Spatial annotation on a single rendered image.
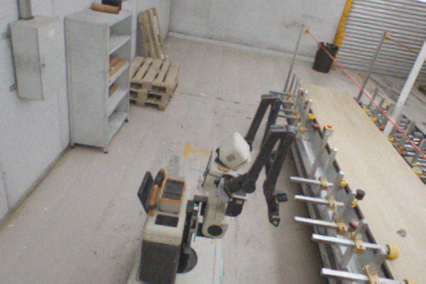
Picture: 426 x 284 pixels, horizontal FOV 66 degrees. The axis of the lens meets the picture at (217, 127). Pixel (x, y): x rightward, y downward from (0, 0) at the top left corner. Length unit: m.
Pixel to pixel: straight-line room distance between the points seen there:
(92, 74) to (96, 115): 0.49
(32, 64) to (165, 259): 1.81
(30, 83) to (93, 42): 0.93
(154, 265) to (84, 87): 2.25
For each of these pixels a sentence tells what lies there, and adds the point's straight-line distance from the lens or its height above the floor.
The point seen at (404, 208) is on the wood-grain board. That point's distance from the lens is 2.95.
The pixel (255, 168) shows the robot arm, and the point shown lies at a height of 1.36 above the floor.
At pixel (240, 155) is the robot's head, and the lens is 1.96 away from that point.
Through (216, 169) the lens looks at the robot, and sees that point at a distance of 1.99.
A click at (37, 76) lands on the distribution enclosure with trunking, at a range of 3.04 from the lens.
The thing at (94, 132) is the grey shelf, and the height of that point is 0.27.
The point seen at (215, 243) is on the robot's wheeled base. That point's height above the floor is 0.28.
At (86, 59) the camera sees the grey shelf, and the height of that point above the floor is 1.15.
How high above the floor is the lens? 2.36
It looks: 28 degrees down
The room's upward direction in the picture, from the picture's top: 11 degrees clockwise
